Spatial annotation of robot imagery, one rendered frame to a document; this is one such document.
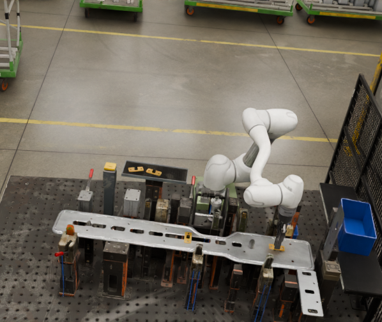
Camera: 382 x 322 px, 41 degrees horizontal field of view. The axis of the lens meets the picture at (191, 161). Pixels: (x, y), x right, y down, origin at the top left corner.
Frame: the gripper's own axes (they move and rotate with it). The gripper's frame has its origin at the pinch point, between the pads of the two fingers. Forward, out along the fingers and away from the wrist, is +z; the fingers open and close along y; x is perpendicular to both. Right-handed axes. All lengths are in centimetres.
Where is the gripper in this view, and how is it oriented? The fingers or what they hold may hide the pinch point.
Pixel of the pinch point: (278, 242)
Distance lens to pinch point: 273.5
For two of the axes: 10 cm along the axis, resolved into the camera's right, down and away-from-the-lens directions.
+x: 9.9, 1.3, 0.0
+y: -0.7, 5.4, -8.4
